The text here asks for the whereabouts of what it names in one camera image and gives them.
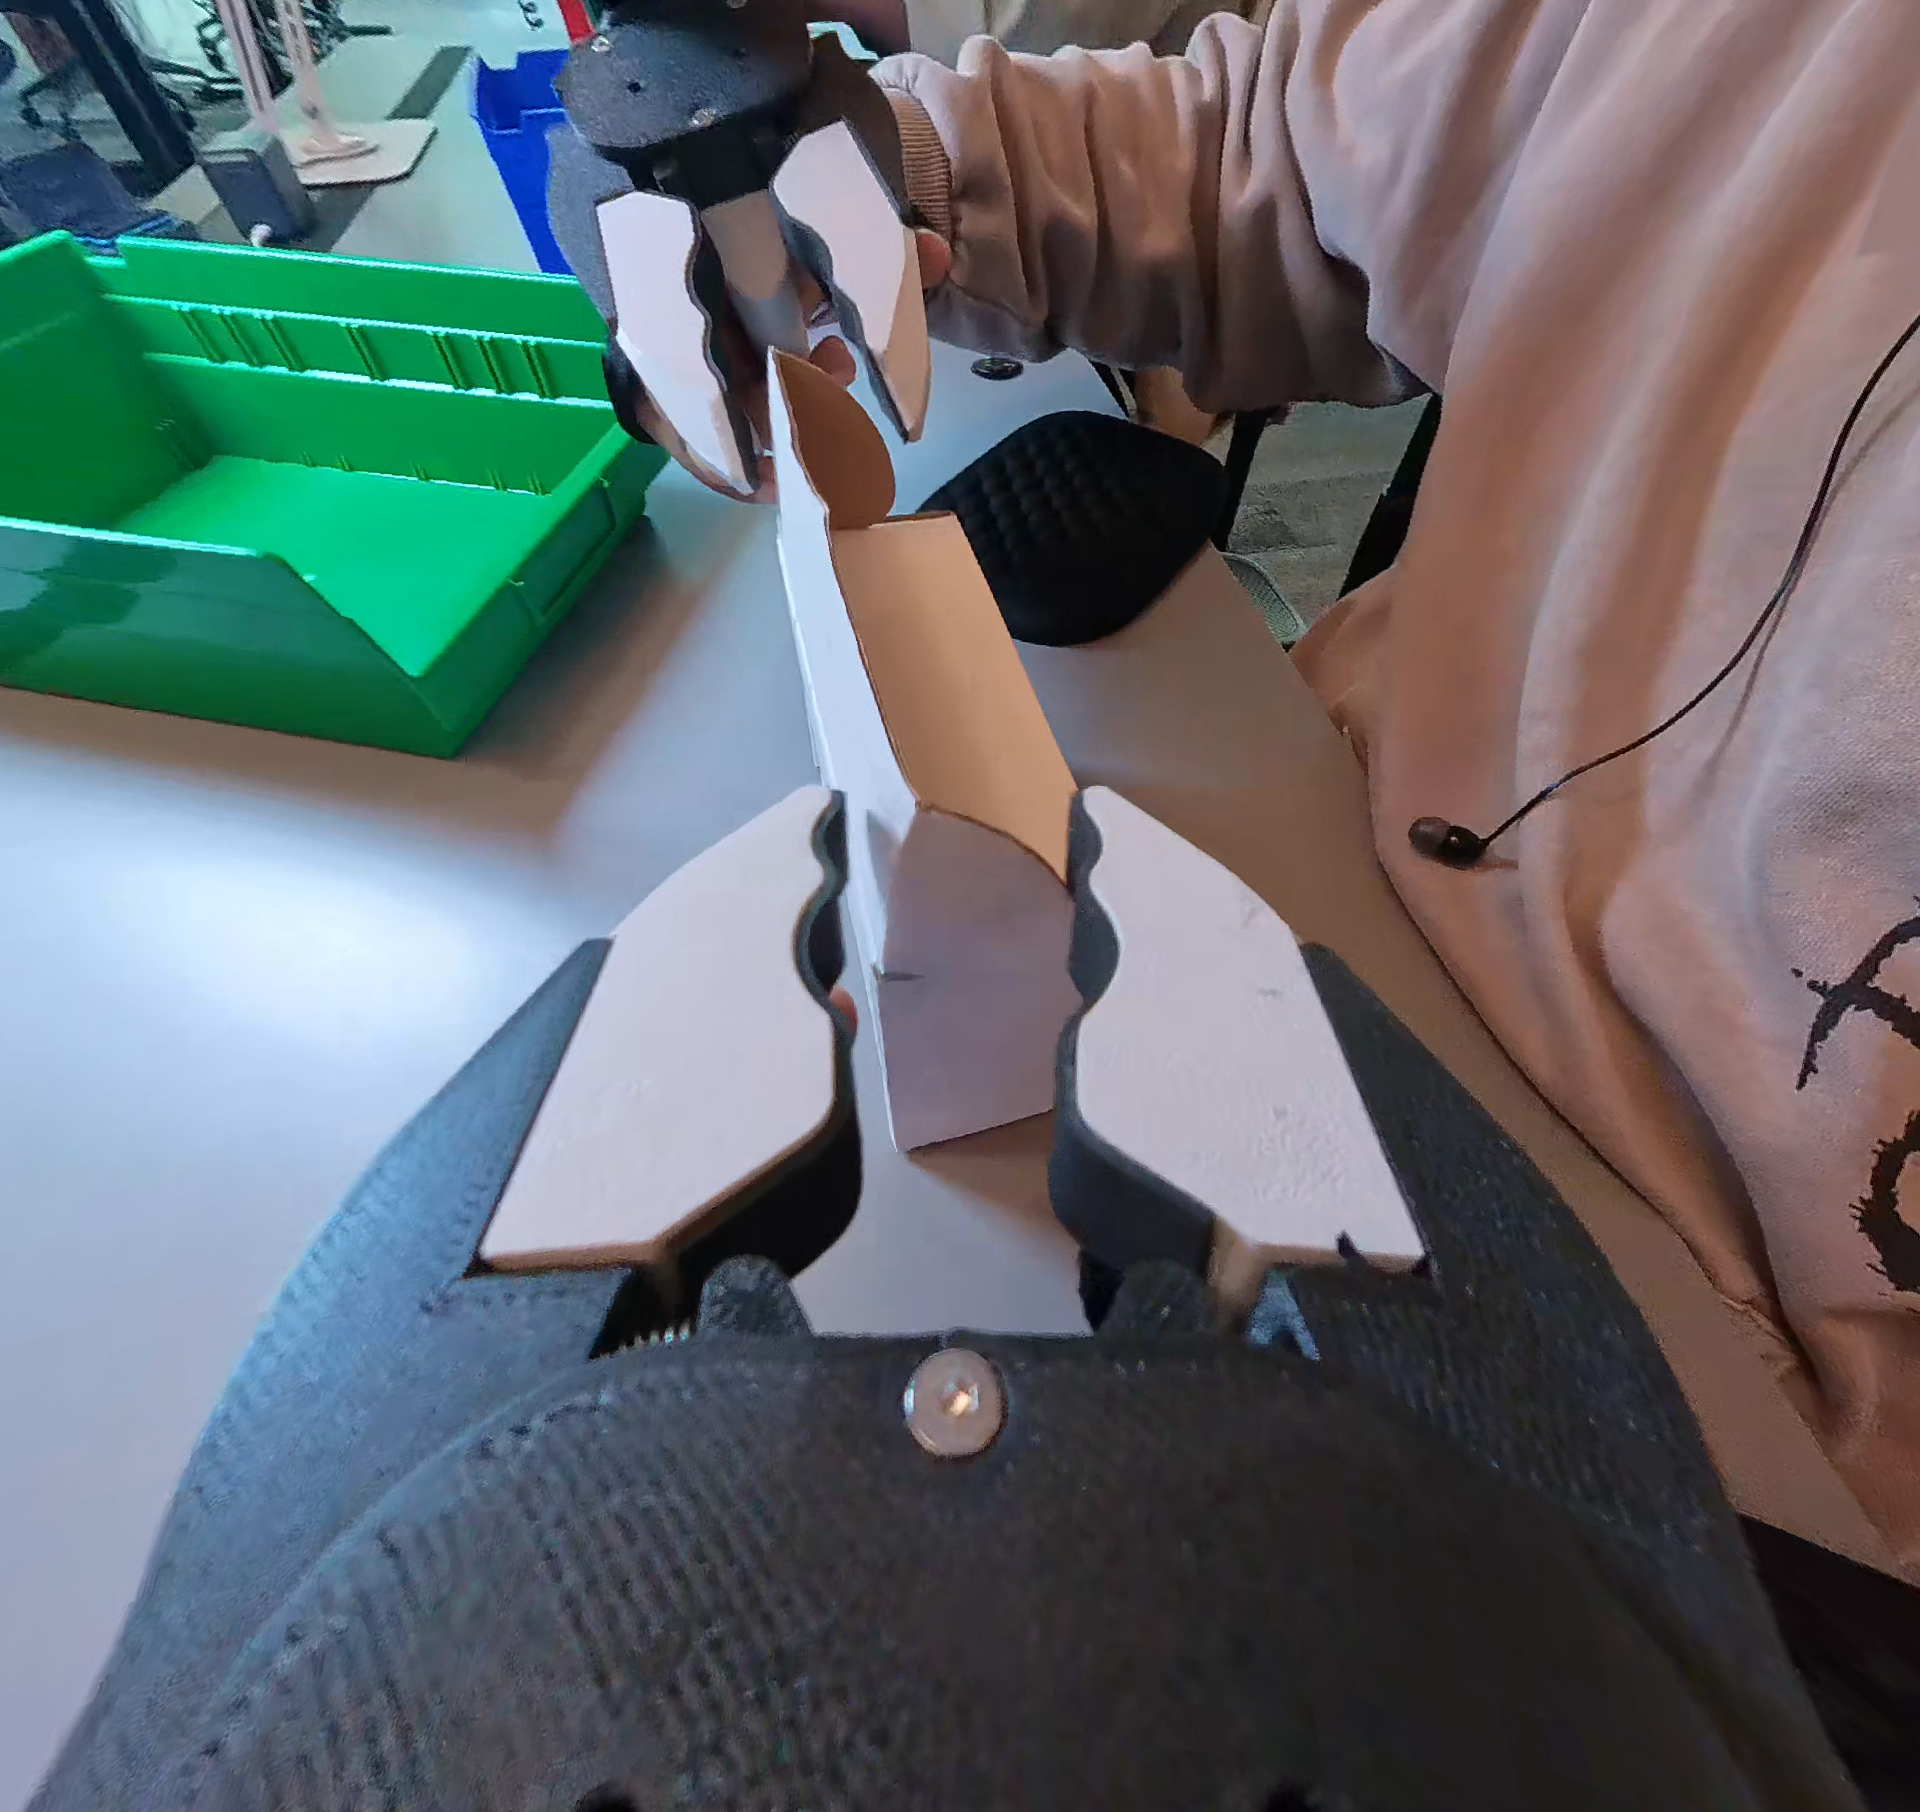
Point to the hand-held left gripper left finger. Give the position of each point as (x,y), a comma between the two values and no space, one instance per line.
(689,1062)

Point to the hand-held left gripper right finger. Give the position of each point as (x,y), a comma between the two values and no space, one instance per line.
(1214,1062)

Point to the black chair armrest pad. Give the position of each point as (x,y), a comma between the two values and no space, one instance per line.
(1072,521)

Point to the grey power adapter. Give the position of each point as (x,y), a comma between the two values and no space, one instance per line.
(255,183)

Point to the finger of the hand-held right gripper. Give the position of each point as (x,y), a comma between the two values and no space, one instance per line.
(861,267)
(660,311)

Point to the person's right forearm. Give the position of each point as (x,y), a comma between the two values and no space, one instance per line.
(1140,192)

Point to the green plastic bin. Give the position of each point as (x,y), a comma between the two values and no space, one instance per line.
(301,537)

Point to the black frame desk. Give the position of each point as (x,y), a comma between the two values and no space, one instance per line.
(105,28)

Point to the white cardboard box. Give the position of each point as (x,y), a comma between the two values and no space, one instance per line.
(929,686)

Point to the person in pink sweatshirt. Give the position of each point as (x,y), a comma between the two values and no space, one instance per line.
(1648,493)

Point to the blue plastic bin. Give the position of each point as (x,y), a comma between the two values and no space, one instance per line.
(518,146)

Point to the person's left hand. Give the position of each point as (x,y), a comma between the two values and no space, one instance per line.
(842,1014)

